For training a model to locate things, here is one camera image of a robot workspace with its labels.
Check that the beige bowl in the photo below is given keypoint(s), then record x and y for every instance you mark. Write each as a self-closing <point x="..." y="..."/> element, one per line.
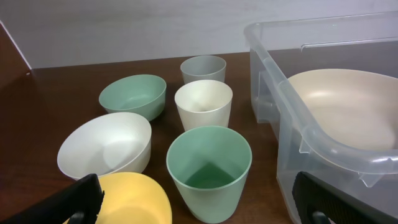
<point x="355" y="108"/>

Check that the white bowl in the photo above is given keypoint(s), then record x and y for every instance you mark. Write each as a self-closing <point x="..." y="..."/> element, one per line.
<point x="116" y="142"/>

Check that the clear plastic storage container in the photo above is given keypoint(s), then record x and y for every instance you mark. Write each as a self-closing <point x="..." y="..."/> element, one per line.
<point x="282" y="49"/>

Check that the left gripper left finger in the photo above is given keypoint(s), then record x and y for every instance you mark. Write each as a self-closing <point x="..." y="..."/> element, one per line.
<point x="78" y="203"/>

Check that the green bowl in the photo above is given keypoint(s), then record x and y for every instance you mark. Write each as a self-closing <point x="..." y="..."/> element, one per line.
<point x="143" y="94"/>

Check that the grey cup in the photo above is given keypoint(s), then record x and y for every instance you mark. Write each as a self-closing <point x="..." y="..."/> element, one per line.
<point x="204" y="67"/>

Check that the cream cup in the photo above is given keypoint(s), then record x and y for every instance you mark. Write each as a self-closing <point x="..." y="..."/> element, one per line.
<point x="204" y="103"/>

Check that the yellow bowl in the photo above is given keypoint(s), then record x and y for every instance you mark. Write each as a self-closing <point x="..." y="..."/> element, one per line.
<point x="131" y="197"/>

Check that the green cup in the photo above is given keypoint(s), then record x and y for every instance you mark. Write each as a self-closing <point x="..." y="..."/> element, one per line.
<point x="209" y="166"/>

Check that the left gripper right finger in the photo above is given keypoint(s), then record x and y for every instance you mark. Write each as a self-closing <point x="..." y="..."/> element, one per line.
<point x="320" y="202"/>

